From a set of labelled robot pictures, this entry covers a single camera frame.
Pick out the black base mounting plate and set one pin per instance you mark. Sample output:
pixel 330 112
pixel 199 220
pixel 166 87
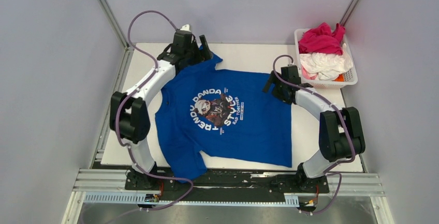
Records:
pixel 225 185

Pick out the white plastic laundry basket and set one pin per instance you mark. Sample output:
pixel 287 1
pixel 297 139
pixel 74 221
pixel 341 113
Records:
pixel 350 77

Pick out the aluminium frame rail left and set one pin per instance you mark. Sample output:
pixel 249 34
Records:
pixel 114 23

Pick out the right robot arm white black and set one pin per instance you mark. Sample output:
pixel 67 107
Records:
pixel 340 137

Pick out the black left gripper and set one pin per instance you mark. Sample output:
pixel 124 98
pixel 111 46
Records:
pixel 202 55

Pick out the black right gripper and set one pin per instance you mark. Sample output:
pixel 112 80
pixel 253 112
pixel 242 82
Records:
pixel 273 79

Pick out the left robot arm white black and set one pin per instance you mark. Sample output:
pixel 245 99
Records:
pixel 129 117

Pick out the white t-shirt in basket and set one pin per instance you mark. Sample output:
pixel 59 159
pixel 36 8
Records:
pixel 325 67

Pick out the blue printed t-shirt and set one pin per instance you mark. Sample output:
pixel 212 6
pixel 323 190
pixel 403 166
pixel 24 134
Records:
pixel 222 113

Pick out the aluminium front frame rail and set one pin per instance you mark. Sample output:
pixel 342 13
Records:
pixel 353 184

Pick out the pink t-shirt in basket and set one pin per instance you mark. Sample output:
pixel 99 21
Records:
pixel 322 39

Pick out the orange garment in basket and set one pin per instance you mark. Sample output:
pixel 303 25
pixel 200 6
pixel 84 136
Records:
pixel 340 78

